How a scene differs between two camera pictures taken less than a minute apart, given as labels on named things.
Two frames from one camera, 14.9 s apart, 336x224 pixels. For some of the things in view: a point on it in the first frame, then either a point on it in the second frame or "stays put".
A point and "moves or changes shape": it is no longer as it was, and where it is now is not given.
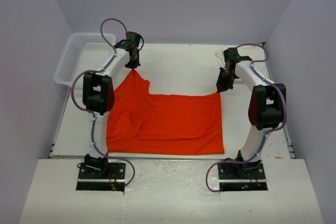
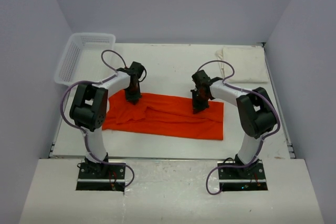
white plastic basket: [82, 52] stays put
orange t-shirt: [143, 123] moves or changes shape
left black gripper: [134, 65] -> [134, 98]
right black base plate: [248, 176] stays put
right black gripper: [222, 86] -> [196, 106]
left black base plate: [112, 178] stays put
